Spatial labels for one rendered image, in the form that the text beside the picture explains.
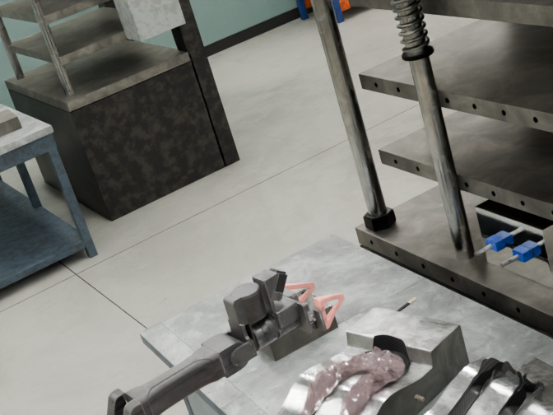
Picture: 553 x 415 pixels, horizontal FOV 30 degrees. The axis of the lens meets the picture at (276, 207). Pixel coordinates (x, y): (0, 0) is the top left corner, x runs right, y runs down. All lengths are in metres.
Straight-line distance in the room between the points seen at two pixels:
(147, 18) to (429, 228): 3.17
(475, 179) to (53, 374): 2.61
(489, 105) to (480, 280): 0.51
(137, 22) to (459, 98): 3.50
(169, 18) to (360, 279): 3.36
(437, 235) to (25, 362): 2.53
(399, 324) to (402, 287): 0.40
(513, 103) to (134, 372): 2.53
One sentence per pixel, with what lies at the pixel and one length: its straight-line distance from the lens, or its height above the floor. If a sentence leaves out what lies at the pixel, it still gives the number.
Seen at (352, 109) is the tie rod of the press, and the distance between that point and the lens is 3.14.
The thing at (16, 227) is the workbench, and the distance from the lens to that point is 6.55.
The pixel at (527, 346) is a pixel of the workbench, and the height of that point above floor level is 0.80.
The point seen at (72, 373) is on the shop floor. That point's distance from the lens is 4.82.
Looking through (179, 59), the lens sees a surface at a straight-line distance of 6.39.
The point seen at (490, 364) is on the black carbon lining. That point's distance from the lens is 2.22.
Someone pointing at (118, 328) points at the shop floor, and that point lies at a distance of 5.04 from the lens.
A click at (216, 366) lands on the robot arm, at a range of 1.95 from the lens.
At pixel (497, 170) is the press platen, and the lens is 2.86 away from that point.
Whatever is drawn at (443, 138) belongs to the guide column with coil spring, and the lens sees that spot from 2.83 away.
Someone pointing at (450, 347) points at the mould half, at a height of 0.88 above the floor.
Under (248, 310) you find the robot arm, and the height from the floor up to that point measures 1.27.
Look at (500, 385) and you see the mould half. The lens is 2.17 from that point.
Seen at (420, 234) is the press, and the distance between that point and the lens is 3.19.
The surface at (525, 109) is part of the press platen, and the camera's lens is 2.54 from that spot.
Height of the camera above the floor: 2.17
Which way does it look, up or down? 22 degrees down
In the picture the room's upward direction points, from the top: 17 degrees counter-clockwise
